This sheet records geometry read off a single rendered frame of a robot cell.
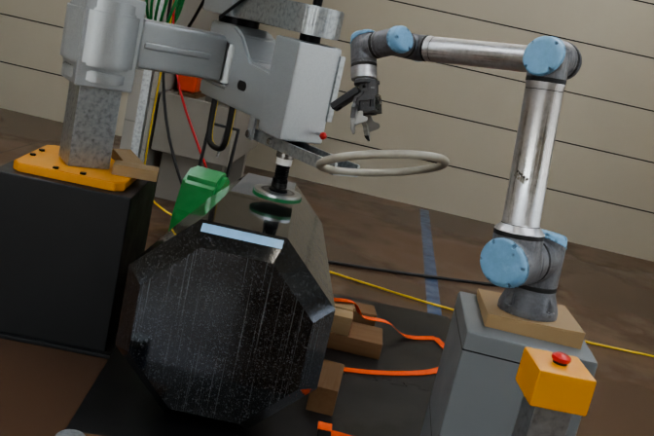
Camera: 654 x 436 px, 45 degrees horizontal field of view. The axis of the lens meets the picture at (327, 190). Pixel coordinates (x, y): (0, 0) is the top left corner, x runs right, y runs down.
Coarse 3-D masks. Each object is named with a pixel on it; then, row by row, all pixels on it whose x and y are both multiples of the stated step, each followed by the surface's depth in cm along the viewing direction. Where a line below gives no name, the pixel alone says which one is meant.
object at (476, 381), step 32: (480, 320) 248; (448, 352) 264; (480, 352) 237; (512, 352) 236; (576, 352) 238; (448, 384) 248; (480, 384) 239; (512, 384) 238; (448, 416) 242; (480, 416) 241; (512, 416) 240; (576, 416) 237
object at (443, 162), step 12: (336, 156) 273; (348, 156) 270; (360, 156) 268; (372, 156) 267; (384, 156) 266; (396, 156) 266; (408, 156) 267; (420, 156) 269; (432, 156) 272; (444, 156) 279; (324, 168) 295; (336, 168) 304; (348, 168) 309; (360, 168) 312; (396, 168) 311; (408, 168) 309; (420, 168) 305; (432, 168) 299
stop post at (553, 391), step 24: (528, 360) 162; (552, 360) 161; (576, 360) 164; (528, 384) 159; (552, 384) 156; (576, 384) 156; (528, 408) 162; (552, 408) 157; (576, 408) 157; (528, 432) 160; (552, 432) 160
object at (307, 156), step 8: (248, 136) 354; (256, 136) 354; (264, 136) 349; (272, 136) 343; (264, 144) 349; (272, 144) 342; (280, 144) 337; (288, 144) 332; (304, 144) 342; (288, 152) 332; (296, 152) 327; (304, 152) 322; (312, 152) 337; (320, 152) 332; (304, 160) 322; (312, 160) 317; (352, 176) 310
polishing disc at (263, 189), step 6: (258, 186) 348; (264, 186) 351; (270, 186) 353; (258, 192) 341; (264, 192) 340; (270, 192) 342; (288, 192) 350; (294, 192) 353; (276, 198) 338; (282, 198) 339; (288, 198) 340; (294, 198) 342; (300, 198) 346
